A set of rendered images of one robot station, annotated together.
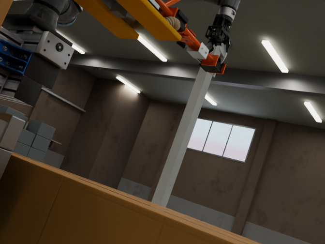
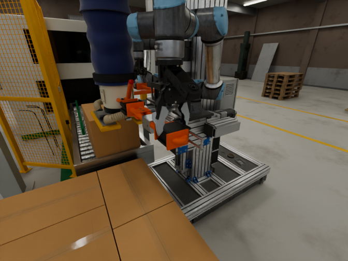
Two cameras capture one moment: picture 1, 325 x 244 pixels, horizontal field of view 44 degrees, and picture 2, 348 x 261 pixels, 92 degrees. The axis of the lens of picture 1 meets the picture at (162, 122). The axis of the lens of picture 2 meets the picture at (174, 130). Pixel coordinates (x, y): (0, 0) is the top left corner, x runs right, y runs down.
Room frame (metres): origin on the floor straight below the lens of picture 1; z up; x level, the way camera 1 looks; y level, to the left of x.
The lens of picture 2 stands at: (1.85, -0.56, 1.42)
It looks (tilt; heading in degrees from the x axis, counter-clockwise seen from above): 24 degrees down; 109
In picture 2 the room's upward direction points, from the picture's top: straight up
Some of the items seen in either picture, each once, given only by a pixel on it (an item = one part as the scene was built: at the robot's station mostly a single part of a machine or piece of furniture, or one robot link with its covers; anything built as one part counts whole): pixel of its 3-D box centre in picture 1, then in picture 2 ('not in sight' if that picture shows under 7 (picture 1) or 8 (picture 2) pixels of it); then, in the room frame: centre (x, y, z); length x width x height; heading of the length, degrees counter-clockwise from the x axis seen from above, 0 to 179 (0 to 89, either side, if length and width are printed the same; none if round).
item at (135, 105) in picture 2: (171, 20); (132, 106); (1.42, 0.10, 1.20); 0.10 x 0.08 x 0.06; 52
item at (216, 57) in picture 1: (213, 64); (171, 134); (1.69, -0.12, 1.20); 0.08 x 0.07 x 0.05; 142
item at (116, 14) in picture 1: (120, 7); not in sight; (1.22, 0.26, 1.09); 0.04 x 0.04 x 0.05; 52
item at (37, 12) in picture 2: not in sight; (56, 82); (-0.68, 1.34, 1.05); 1.17 x 0.10 x 2.10; 140
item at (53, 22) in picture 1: (41, 18); (192, 105); (1.59, 0.61, 1.09); 0.15 x 0.15 x 0.10
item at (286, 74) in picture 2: not in sight; (283, 85); (3.61, 6.71, 0.43); 1.18 x 0.81 x 0.85; 49
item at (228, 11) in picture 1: (226, 15); (169, 51); (1.68, -0.10, 1.43); 0.08 x 0.08 x 0.05
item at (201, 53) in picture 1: (198, 50); (153, 122); (1.59, -0.03, 1.19); 0.07 x 0.07 x 0.04; 52
